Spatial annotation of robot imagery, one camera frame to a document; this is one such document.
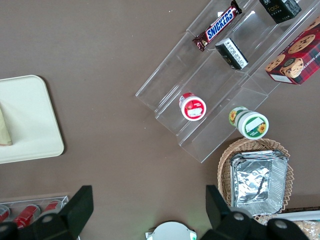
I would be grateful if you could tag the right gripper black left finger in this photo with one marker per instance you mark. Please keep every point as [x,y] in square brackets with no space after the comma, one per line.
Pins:
[72,215]

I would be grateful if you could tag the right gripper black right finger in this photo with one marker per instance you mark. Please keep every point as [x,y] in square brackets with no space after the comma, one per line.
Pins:
[225,222]

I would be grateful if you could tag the triangle sandwich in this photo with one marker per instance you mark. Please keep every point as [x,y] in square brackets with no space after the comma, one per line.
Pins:
[4,130]

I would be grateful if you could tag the light tan wicker basket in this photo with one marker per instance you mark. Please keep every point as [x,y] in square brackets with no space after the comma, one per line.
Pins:
[223,165]

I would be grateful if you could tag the cream plastic serving tray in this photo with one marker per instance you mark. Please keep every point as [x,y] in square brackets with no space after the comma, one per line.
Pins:
[32,120]

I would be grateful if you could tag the red cola bottle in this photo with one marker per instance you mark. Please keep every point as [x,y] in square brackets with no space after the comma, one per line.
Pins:
[51,207]
[3,213]
[26,215]

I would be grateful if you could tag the clear acrylic bottle rack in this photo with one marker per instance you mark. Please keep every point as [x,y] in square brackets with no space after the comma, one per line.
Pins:
[30,200]

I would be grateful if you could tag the stacked aluminium foil trays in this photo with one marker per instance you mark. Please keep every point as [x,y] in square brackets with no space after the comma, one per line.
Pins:
[257,182]

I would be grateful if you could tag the white rectangular snack bin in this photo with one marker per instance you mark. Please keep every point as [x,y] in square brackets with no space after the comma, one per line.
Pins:
[300,214]

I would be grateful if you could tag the clear rice cracker bag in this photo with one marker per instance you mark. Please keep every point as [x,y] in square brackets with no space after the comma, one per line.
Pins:
[310,228]

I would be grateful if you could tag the green lidded sunflower cup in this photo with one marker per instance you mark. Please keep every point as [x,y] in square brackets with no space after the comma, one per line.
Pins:
[252,123]

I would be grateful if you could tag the red lidded cup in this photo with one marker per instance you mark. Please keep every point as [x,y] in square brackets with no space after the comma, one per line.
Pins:
[193,108]

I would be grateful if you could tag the clear acrylic tiered shelf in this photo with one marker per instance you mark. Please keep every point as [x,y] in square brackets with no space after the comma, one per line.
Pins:
[200,82]

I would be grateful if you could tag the black box white label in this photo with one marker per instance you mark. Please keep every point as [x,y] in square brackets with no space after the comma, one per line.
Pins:
[231,53]

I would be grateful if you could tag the red tartan cookie box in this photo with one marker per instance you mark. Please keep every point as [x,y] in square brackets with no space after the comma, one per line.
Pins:
[297,57]

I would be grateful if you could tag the Snickers chocolate bar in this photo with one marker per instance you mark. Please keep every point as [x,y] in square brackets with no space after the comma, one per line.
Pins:
[218,25]

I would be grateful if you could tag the black box gold print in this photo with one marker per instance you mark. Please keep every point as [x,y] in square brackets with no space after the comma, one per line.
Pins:
[280,10]

